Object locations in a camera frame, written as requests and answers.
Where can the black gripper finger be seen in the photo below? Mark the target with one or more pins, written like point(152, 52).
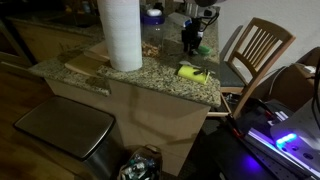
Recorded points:
point(195, 49)
point(186, 46)

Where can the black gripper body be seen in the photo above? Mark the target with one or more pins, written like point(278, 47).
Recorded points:
point(191, 32)

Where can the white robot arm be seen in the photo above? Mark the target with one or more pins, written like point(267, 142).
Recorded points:
point(258, 48)

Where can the green round lid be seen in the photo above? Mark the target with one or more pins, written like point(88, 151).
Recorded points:
point(204, 50)

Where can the yellow sponge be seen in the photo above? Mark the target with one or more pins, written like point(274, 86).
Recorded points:
point(194, 74)

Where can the clear jar purple lid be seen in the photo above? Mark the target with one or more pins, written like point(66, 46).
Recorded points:
point(152, 21)

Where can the white paper towel roll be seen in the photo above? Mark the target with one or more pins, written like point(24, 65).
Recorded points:
point(121, 25)

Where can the wooden chair grey seat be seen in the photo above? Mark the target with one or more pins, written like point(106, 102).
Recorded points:
point(258, 48)

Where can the wooden cutting board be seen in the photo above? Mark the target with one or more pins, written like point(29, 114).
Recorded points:
point(90, 60)

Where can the cardboard box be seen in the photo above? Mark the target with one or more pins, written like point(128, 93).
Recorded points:
point(294, 86)

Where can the bag of trash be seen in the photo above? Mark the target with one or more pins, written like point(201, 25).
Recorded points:
point(144, 164)

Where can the steel trash can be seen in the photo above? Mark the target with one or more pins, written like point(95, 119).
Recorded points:
point(81, 139)

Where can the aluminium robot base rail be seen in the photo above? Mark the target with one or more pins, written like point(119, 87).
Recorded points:
point(293, 139)

